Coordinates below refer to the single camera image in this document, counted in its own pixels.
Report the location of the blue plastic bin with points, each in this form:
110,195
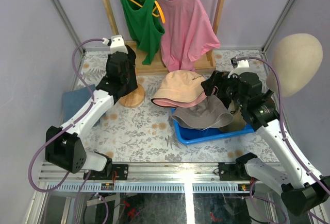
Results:
192,136

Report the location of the peach bucket hat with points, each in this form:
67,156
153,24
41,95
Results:
181,86

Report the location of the grey bucket hat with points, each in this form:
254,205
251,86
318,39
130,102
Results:
210,113

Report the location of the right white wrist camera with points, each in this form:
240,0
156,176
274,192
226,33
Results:
240,65

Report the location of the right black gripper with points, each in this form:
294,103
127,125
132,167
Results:
219,78

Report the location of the aluminium rail base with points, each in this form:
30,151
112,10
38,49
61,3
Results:
148,177

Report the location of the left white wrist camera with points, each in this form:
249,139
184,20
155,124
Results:
115,44

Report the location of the pink t-shirt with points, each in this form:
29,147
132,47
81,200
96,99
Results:
188,34

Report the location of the folded blue cloth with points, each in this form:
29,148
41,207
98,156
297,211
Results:
73,101

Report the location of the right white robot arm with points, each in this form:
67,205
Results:
301,186

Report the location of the khaki hat in bin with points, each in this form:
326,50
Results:
238,122

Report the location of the wooden clothes rack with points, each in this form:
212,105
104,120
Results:
205,65

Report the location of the pink bucket hat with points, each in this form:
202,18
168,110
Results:
167,103

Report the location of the beige mannequin head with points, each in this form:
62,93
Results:
296,59

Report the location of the wooden hat stand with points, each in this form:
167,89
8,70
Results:
133,99

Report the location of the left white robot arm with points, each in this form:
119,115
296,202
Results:
65,148

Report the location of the green tank top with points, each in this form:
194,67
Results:
145,31

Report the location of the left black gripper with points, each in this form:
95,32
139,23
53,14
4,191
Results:
131,73

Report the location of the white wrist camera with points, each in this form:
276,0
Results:
115,44
240,65

